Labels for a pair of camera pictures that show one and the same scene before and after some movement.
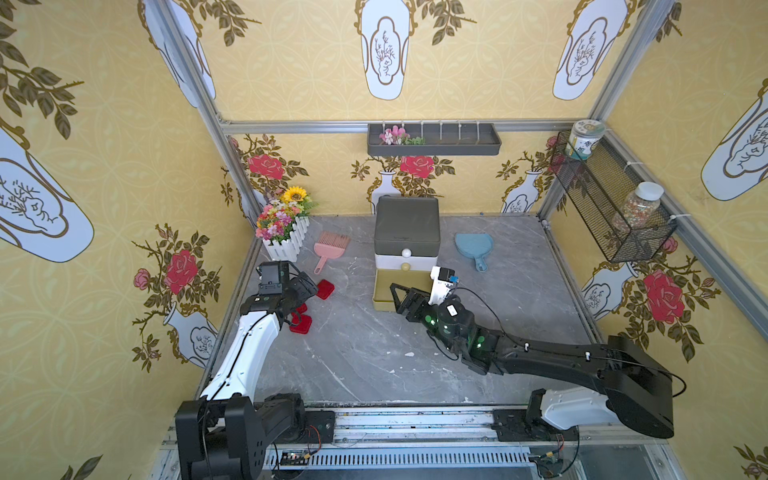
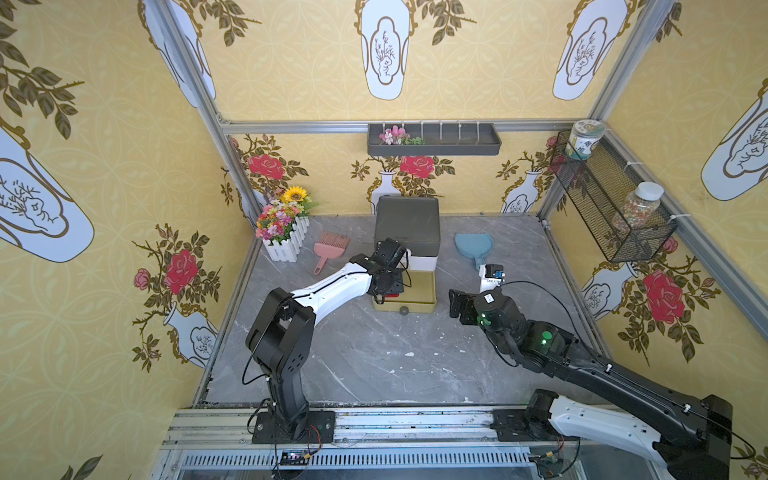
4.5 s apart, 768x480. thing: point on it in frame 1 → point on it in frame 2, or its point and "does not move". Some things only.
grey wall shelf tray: [441, 139] does not move
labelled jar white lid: [580, 140] does not move
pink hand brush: [329, 246] does not move
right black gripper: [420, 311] → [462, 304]
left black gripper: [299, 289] → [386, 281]
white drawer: [399, 262] does not move
